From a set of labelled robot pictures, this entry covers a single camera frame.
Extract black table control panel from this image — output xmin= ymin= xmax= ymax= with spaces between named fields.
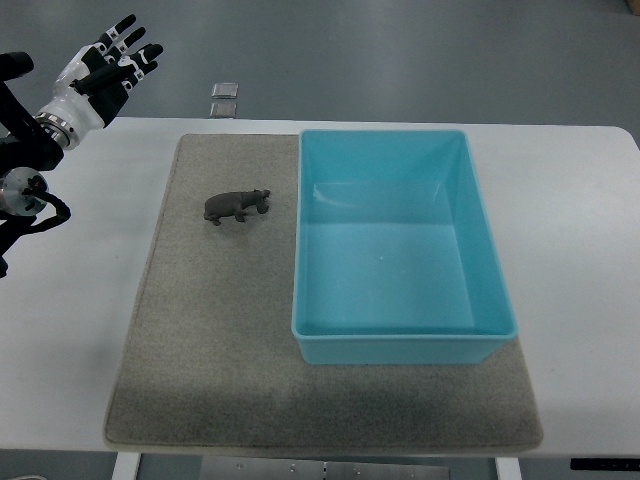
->
xmin=570 ymin=458 xmax=640 ymax=472

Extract white table leg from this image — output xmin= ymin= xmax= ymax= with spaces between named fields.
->
xmin=495 ymin=457 xmax=523 ymax=480
xmin=111 ymin=452 xmax=141 ymax=480

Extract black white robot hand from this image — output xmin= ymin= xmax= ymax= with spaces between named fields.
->
xmin=36 ymin=14 xmax=163 ymax=136

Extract brown toy hippo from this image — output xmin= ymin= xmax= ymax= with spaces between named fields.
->
xmin=203 ymin=189 xmax=271 ymax=226

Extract metal table crossbar plate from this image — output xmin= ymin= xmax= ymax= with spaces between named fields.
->
xmin=199 ymin=457 xmax=451 ymax=480

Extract blue plastic box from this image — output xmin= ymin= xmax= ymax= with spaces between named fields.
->
xmin=291 ymin=130 xmax=517 ymax=365

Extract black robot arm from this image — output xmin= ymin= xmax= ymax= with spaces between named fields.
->
xmin=1 ymin=52 xmax=77 ymax=254

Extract metal floor plate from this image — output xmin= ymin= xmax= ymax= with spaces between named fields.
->
xmin=211 ymin=82 xmax=239 ymax=99
xmin=209 ymin=101 xmax=237 ymax=119

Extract white right table leg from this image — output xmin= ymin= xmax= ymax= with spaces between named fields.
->
xmin=495 ymin=457 xmax=523 ymax=480

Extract grey felt mat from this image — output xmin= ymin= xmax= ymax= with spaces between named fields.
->
xmin=103 ymin=134 xmax=543 ymax=457

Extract white left table leg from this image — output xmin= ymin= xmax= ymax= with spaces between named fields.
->
xmin=111 ymin=452 xmax=141 ymax=480

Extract upper metal floor plate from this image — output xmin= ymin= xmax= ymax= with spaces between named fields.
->
xmin=211 ymin=82 xmax=239 ymax=99

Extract lower metal floor plate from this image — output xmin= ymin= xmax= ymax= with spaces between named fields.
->
xmin=209 ymin=101 xmax=237 ymax=119

